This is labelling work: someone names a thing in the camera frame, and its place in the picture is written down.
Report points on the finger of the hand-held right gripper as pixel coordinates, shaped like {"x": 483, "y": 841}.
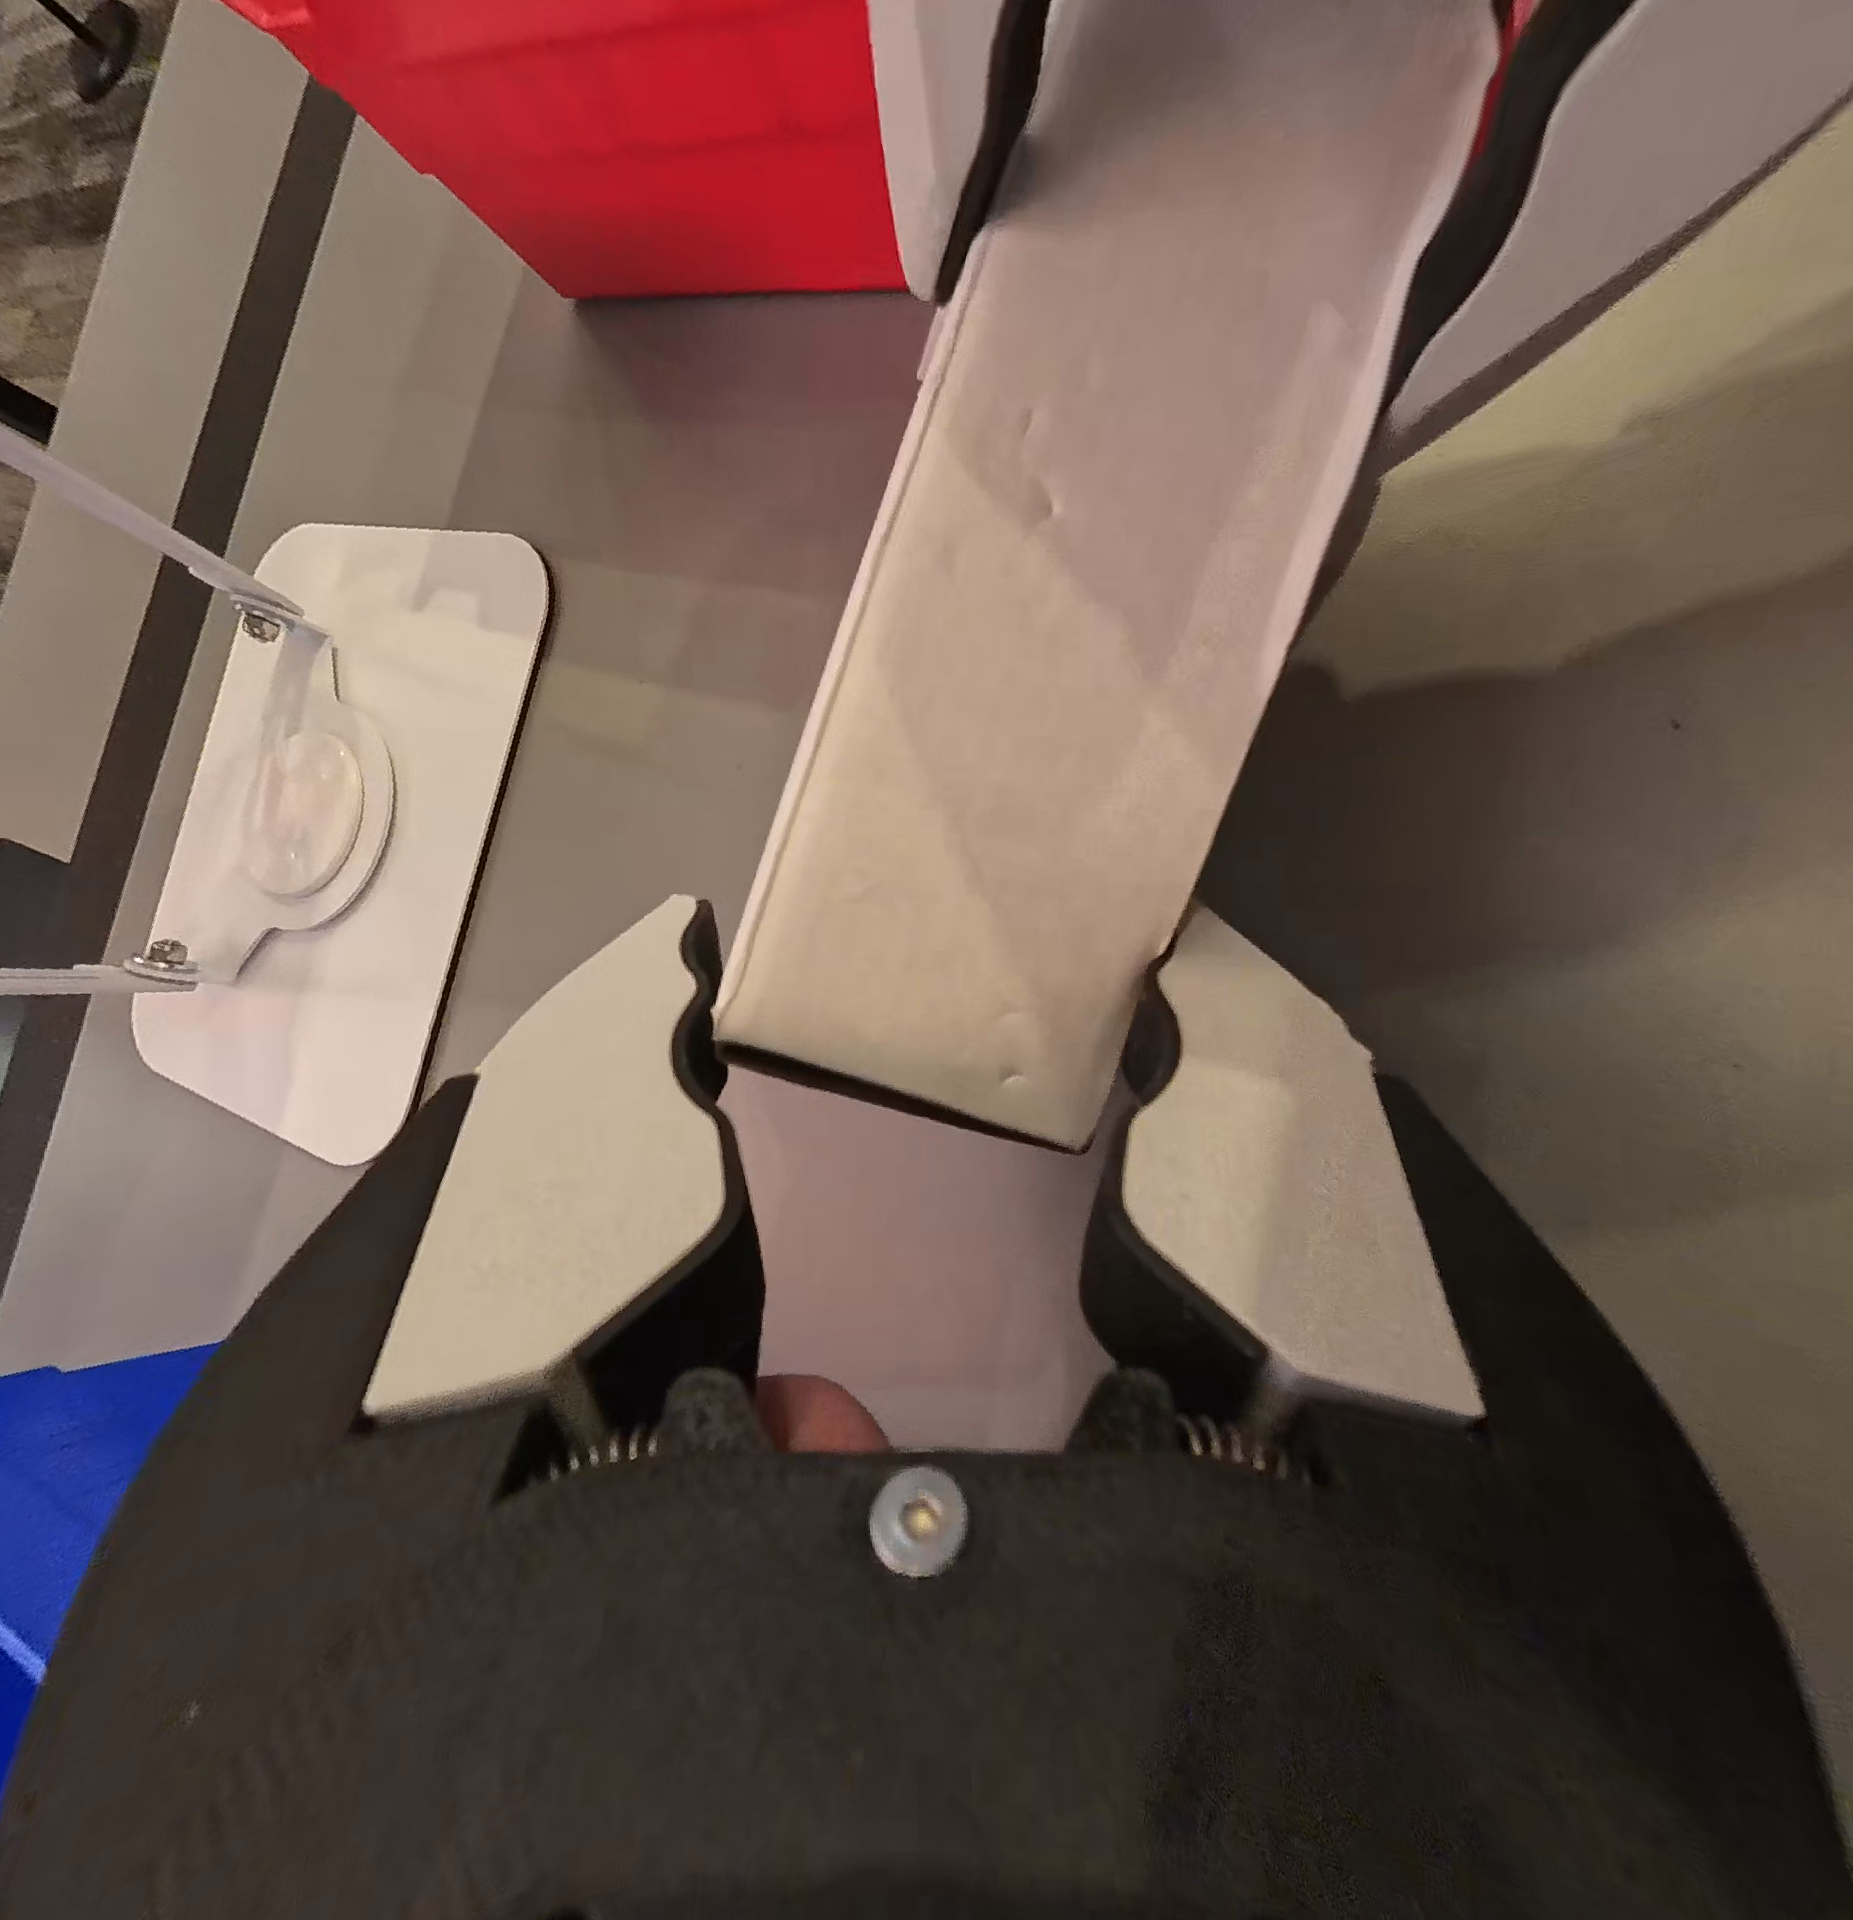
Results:
{"x": 1662, "y": 166}
{"x": 928, "y": 135}

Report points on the black bracket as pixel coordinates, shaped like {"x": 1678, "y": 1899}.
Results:
{"x": 18, "y": 907}

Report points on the red plastic bin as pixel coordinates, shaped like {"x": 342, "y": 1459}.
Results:
{"x": 612, "y": 135}

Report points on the white cardboard box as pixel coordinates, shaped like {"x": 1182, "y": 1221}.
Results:
{"x": 1107, "y": 601}

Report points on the black chair caster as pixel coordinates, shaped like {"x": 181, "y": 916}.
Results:
{"x": 97, "y": 45}

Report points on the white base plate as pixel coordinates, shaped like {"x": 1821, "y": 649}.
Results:
{"x": 447, "y": 839}

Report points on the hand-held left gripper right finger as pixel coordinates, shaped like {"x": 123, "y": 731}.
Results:
{"x": 1286, "y": 1202}

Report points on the person's left hand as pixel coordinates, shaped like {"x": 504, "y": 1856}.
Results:
{"x": 820, "y": 1418}

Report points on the clear acrylic strip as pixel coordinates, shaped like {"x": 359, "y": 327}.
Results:
{"x": 40, "y": 980}
{"x": 116, "y": 517}

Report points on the blue plastic bin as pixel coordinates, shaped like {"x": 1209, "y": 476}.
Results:
{"x": 40, "y": 1530}

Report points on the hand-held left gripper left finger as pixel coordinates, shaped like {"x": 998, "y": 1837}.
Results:
{"x": 566, "y": 1186}

